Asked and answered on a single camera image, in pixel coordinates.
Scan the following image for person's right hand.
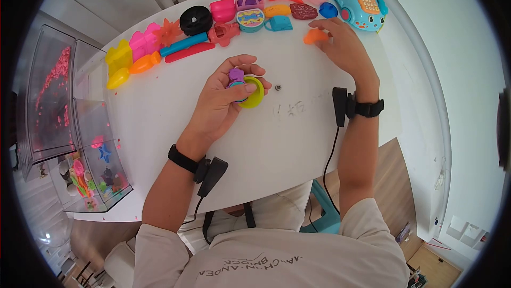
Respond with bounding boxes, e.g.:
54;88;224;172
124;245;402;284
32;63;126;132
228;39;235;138
309;17;381;103

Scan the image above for person's left hand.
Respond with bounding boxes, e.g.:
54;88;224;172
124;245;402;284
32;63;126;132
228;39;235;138
178;54;272;148

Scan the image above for person's right fingers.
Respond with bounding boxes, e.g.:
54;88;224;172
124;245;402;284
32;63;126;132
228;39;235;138
309;17;344;37

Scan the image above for person's right thumb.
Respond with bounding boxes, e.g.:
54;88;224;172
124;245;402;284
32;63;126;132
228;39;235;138
318;40;341;56

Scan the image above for person's left index finger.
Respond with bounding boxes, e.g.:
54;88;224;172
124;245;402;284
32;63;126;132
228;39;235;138
212;54;258;76

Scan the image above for person's left thumb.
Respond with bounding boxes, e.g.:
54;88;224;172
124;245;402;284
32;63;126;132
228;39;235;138
217;82;258;103

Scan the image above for person's left middle finger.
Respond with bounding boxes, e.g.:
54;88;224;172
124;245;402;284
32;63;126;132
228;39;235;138
241;65;267;78

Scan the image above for yellow-green round lid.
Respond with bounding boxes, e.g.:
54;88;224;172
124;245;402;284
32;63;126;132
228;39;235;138
239;76;265;109

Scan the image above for purple teal stamp toy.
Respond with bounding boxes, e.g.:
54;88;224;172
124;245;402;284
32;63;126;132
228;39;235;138
227;68;249;103

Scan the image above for orange clay mould piece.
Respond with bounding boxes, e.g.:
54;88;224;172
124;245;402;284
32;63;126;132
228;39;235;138
303;28;331;45

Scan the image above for blue round mould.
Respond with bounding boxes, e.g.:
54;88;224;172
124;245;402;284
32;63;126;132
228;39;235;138
319;2;339;19

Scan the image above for dark red textured mould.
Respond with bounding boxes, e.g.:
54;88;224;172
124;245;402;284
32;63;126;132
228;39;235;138
289;3;319;20

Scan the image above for salmon red clay extruder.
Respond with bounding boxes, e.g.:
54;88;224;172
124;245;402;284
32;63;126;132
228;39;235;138
208;23;241;48

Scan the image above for blue toy telephone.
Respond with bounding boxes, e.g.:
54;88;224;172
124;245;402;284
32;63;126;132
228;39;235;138
328;0;389;32

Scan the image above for round teal patterned tin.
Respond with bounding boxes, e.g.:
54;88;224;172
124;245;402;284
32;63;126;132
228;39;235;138
236;8;266;34

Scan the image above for teal bag-shaped mould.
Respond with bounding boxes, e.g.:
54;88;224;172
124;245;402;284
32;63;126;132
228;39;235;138
264;15;294;32

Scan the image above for red flat stick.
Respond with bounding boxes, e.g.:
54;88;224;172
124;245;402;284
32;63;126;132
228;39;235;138
164;42;216;64

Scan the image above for yellow-orange oval mould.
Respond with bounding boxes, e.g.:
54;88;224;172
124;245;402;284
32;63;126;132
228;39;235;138
263;4;292;19

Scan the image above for pink shell mould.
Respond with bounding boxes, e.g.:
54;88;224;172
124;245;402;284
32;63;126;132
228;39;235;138
209;0;236;24

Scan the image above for blue roller tube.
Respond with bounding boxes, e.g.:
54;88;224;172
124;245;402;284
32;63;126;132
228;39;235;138
160;31;209;57

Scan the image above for black toy wheel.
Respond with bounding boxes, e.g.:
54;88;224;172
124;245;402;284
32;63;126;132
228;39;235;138
179;6;213;36

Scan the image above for black wrist band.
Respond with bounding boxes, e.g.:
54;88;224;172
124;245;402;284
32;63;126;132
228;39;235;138
332;87;385;128
168;144;229;198

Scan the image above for orange star flower mould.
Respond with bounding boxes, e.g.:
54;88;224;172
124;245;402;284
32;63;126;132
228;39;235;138
153;18;184;48

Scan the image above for orange carrot-shaped mould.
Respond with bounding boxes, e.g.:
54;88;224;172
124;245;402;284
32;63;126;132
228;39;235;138
129;51;162;75

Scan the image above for pink castle mould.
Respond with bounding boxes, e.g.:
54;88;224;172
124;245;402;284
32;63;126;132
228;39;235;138
129;23;162;63

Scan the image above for yellow castle mould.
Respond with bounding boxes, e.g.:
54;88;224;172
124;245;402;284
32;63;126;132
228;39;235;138
105;39;133;77

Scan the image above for yellow egg-shaped mould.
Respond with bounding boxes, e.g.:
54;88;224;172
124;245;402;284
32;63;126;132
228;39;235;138
106;67;131;90

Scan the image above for person's legs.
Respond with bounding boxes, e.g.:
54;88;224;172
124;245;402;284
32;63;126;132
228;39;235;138
178;180;314;254

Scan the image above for teal plastic stool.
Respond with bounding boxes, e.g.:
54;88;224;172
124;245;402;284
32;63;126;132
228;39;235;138
299;179;342;235

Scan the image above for clear bin with toys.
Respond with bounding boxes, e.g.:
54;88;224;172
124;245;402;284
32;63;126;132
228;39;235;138
44;40;133;214

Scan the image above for person's body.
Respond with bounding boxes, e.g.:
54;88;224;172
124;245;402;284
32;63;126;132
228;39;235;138
132;197;410;288

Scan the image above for clear bin with pink crumbs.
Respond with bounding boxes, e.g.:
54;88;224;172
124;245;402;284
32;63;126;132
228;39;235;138
17;24;77;182

